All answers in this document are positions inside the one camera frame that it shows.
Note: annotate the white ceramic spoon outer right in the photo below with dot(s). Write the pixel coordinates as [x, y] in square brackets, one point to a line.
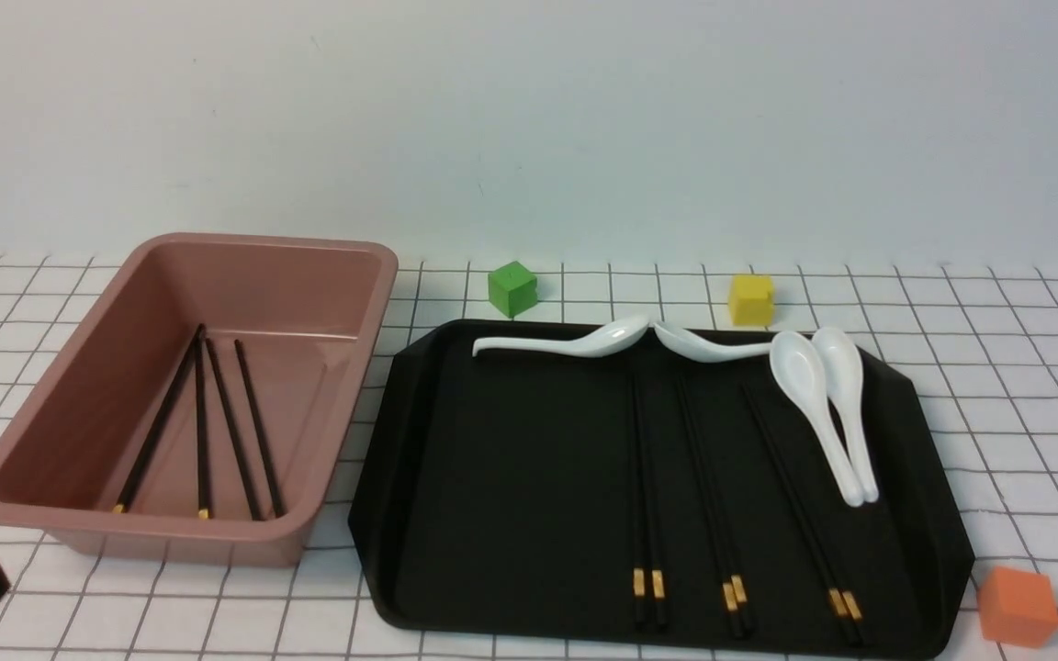
[841, 359]

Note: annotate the white ceramic spoon far left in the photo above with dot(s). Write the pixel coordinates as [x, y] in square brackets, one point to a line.
[614, 337]

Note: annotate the green foam cube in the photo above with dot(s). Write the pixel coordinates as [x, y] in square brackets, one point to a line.
[512, 289]

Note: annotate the white ceramic spoon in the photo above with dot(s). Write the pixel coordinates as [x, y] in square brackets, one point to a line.
[685, 343]
[841, 359]
[798, 371]
[614, 337]

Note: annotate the white ceramic spoon centre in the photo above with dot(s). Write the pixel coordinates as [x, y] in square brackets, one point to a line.
[685, 343]

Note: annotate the pink rectangular plastic bin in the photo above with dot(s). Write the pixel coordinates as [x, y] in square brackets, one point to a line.
[309, 313]

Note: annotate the white ceramic spoon inner right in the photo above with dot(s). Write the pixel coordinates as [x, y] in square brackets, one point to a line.
[798, 371]

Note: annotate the black plastic serving tray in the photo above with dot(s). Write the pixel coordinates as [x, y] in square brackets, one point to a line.
[496, 498]

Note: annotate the orange foam cube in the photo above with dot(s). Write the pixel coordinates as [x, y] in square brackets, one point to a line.
[1017, 608]

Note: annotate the yellow foam cube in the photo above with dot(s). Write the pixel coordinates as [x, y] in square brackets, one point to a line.
[751, 301]

